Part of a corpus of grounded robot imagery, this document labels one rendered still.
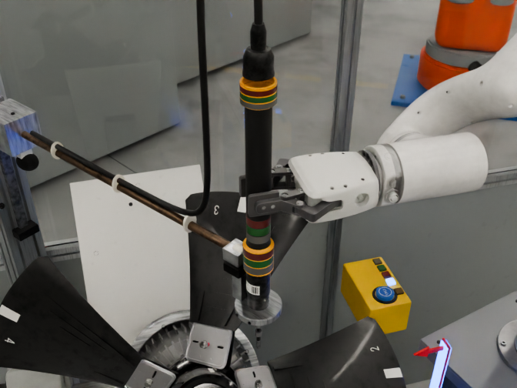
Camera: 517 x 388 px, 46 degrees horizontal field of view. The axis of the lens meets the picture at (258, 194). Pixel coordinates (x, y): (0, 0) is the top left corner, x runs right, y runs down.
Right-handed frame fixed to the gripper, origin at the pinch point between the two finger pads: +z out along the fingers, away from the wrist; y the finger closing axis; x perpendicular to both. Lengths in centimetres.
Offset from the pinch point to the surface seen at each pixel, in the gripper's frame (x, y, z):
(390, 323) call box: -56, 21, -37
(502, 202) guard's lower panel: -69, 70, -101
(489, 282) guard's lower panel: -104, 70, -106
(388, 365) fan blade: -40.9, -0.2, -24.1
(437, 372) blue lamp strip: -46, 0, -35
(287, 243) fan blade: -18.6, 10.8, -8.0
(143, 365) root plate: -31.6, 3.2, 17.7
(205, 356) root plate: -33.9, 4.2, 7.7
